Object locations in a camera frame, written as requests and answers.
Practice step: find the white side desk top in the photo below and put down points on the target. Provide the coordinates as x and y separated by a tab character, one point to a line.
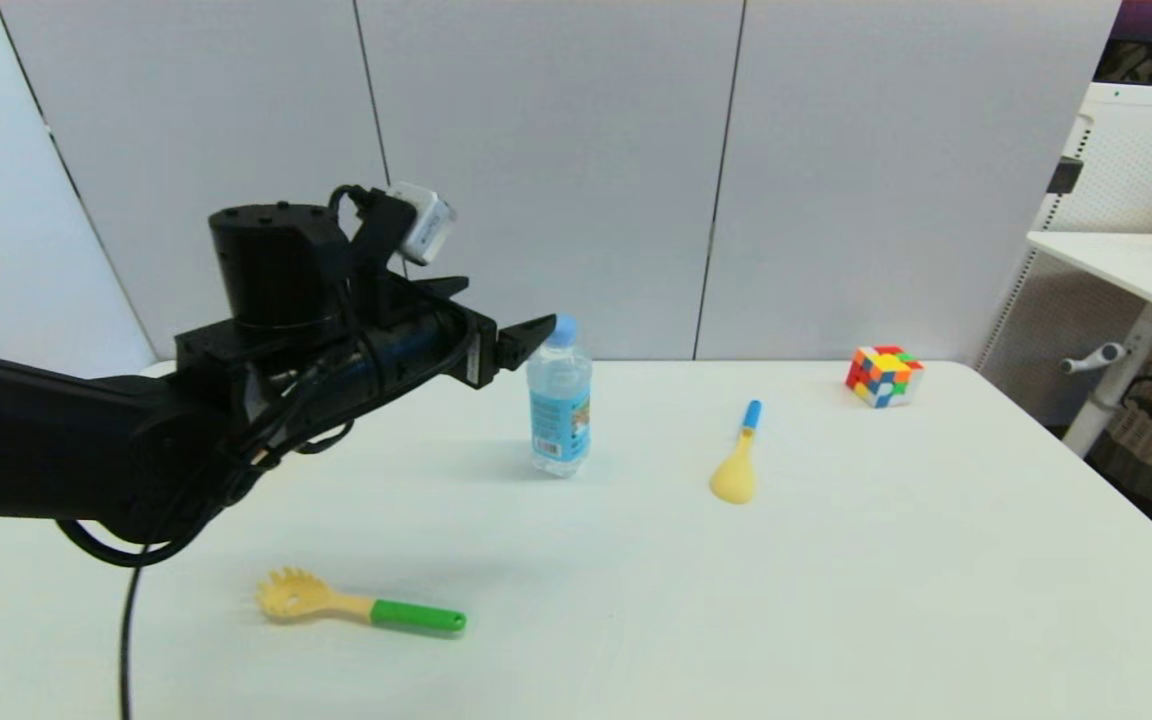
1126	262

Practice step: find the white side desk leg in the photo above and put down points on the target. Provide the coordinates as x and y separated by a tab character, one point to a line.
1116	388

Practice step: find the white perforated pegboard panel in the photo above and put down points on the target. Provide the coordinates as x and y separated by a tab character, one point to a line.
1136	170

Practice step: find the clear blue-capped water bottle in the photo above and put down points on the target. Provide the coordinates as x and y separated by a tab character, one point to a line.
560	410

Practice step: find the black clip on pegboard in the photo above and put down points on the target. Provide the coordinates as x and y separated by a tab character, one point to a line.
1062	178

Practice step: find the multicoloured puzzle cube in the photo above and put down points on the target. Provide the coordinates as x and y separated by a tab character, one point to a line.
882	378

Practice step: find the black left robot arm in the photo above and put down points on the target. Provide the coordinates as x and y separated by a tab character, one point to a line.
36	440

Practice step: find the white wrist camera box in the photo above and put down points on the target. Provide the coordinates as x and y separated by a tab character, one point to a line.
426	225

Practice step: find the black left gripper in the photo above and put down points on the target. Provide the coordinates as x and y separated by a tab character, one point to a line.
426	345

